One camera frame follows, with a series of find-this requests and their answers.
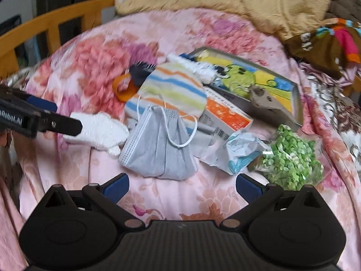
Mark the pastel striped sock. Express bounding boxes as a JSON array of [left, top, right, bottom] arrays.
[[124, 61, 208, 126]]

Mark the dark striped sock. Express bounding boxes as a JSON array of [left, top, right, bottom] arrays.
[[128, 61, 157, 87]]

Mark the brown colourful striped garment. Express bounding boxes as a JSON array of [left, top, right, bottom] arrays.
[[284, 17, 361, 75]]

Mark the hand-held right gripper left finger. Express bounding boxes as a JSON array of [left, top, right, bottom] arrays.
[[42, 173, 146, 229]]

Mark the crumpled white blue wrapper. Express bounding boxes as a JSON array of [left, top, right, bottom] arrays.
[[224, 131, 272, 176]]

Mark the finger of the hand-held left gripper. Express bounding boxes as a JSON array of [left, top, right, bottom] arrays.
[[17, 90, 58, 113], [39, 112, 83, 137]]

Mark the grey beige sock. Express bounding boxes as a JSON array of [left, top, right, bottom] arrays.
[[249, 84, 300, 125]]

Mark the wooden bed rail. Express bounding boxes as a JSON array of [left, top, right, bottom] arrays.
[[0, 0, 117, 80]]

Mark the white knitted sock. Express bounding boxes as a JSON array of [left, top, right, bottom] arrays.
[[62, 111, 131, 158]]

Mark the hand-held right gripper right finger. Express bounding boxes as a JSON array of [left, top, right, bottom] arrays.
[[220, 173, 320, 229]]

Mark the brown quilted jacket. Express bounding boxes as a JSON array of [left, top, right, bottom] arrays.
[[324, 0, 361, 24]]

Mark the cartoon print tin box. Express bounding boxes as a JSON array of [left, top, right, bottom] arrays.
[[180, 46, 304, 133]]

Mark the orange tape roll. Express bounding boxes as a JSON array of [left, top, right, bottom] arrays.
[[112, 73, 139, 103]]

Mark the tan quilt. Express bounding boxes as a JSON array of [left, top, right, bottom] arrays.
[[114, 0, 336, 42]]

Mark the bag of green pieces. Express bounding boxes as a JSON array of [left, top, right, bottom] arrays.
[[248, 124, 325, 192]]

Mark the orange and white medicine box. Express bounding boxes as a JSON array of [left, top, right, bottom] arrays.
[[197, 87, 254, 142]]

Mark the white ribbed cloth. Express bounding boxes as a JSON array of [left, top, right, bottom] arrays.
[[166, 53, 216, 84]]

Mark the grey face mask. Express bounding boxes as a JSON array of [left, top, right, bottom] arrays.
[[118, 104, 198, 180]]

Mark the brown white ornate cloth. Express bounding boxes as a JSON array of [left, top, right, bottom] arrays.
[[299, 61, 361, 173]]

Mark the pink floral blanket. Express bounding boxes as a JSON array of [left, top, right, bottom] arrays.
[[0, 8, 361, 271]]

